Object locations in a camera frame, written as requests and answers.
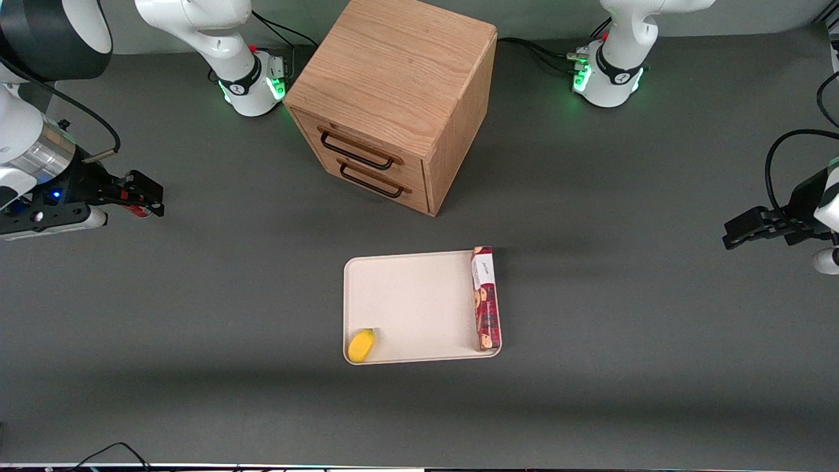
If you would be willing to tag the beige plastic tray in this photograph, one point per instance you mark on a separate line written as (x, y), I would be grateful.
(419, 308)

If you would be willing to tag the yellow toy fruit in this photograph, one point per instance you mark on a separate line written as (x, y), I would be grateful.
(360, 346)

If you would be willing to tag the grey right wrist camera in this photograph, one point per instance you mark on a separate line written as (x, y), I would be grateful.
(46, 221)

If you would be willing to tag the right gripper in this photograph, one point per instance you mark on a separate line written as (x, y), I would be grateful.
(84, 179)

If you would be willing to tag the wooden drawer front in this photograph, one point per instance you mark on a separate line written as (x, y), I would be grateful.
(419, 195)
(341, 134)

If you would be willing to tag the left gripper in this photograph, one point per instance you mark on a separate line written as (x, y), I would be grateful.
(801, 201)

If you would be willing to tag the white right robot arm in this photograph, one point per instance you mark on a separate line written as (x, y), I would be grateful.
(216, 39)

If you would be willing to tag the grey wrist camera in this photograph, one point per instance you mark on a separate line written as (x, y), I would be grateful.
(827, 261)
(46, 221)

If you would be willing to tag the wooden drawer cabinet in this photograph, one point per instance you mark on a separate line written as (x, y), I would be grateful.
(393, 59)

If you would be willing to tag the red cookie box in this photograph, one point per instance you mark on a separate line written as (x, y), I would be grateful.
(486, 308)

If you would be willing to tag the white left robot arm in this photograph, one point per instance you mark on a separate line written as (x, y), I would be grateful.
(623, 65)

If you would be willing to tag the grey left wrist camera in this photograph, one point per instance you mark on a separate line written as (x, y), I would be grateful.
(827, 261)

